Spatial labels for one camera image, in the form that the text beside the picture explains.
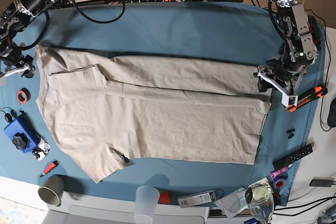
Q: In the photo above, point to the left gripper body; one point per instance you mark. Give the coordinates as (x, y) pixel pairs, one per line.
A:
(285, 77)

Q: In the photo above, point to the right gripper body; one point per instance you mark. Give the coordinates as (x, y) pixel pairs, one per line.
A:
(16, 63)

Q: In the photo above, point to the beige T-shirt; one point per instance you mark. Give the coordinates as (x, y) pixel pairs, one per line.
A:
(101, 111)

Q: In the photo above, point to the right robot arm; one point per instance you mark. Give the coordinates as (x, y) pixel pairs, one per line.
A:
(15, 19)

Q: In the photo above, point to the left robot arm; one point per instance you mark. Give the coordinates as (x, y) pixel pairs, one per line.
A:
(300, 49)

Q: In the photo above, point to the red tape roll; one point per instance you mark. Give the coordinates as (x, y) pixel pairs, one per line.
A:
(23, 96)

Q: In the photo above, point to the orange black utility knife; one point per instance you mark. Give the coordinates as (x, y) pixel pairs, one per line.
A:
(310, 95)

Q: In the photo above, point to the small black clips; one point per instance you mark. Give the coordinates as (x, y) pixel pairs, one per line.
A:
(290, 133)

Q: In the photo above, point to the black computer mouse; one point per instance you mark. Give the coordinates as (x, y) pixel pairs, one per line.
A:
(331, 120)

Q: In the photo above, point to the blue box with black knob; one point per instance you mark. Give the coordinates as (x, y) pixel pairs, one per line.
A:
(22, 134)

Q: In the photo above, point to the teal tablecloth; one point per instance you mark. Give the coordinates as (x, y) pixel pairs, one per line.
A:
(225, 32)

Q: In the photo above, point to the black remote control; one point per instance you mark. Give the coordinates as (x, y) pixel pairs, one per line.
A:
(293, 157)

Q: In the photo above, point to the purple pen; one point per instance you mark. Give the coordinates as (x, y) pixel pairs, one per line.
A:
(274, 174)

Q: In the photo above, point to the black white small toy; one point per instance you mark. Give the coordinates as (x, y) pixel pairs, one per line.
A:
(41, 151)

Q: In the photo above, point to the purple tape roll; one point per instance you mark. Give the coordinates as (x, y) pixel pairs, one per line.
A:
(279, 182)

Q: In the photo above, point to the red marker pen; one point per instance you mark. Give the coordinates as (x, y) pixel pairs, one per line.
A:
(49, 168)

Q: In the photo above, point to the black phone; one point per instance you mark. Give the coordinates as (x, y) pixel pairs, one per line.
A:
(321, 183)

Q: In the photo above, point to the wine glass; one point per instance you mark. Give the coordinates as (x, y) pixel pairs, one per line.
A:
(260, 201)

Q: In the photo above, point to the packaged tool in blister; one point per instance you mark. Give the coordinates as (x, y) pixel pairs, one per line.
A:
(200, 198)

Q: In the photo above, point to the small red object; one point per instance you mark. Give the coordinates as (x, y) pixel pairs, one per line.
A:
(165, 198)

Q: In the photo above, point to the translucent plastic cup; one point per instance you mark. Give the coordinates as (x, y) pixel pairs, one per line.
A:
(146, 201)

